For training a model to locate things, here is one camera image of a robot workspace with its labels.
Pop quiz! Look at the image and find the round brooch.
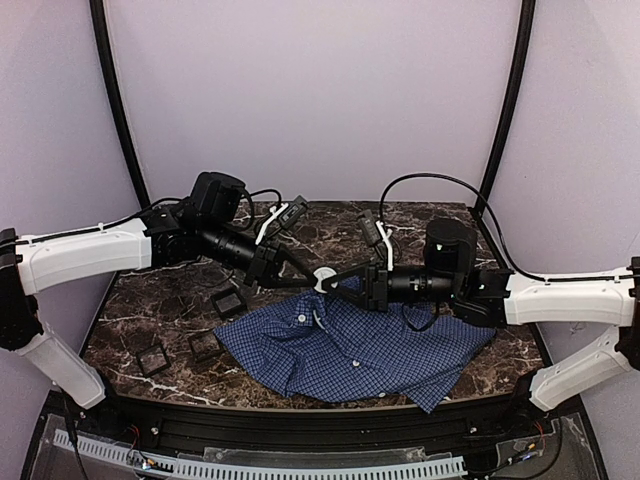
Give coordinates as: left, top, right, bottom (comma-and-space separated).
313, 266, 337, 294

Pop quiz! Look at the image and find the blue checked shirt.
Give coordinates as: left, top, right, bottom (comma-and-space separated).
214, 290, 496, 412

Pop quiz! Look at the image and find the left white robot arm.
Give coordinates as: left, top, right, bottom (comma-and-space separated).
1, 172, 318, 410

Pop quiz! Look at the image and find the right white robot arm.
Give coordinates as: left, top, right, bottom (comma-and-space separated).
314, 218, 639, 417

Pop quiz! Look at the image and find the black tray far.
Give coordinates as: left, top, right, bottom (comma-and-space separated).
210, 286, 247, 320

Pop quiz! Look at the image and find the black tray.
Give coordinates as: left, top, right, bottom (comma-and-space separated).
188, 330, 221, 363
135, 343, 171, 378
210, 286, 247, 320

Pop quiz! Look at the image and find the black tray middle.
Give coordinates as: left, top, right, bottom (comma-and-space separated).
188, 330, 221, 363

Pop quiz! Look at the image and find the black tray near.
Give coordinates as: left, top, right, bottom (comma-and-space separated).
135, 343, 171, 378

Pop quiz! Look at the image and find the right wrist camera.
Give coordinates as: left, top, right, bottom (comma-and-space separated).
357, 210, 394, 272

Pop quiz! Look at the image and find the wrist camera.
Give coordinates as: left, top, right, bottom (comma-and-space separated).
357, 210, 394, 272
255, 195, 308, 245

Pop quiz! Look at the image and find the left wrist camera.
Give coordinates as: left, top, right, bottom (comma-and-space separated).
255, 195, 308, 245

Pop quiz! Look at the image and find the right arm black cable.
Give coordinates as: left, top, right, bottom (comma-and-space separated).
378, 172, 631, 281

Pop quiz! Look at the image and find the black front aluminium rail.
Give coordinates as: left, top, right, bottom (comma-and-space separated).
120, 395, 509, 453

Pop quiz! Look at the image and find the white slotted cable duct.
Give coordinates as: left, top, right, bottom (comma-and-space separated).
48, 429, 467, 480

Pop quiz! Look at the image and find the right black frame post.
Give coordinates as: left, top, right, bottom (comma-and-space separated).
480, 0, 537, 199

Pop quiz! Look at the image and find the black frame post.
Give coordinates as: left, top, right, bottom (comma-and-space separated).
88, 0, 151, 208
480, 0, 537, 199

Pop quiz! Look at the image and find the left black frame post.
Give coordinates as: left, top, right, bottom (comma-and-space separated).
88, 0, 151, 208

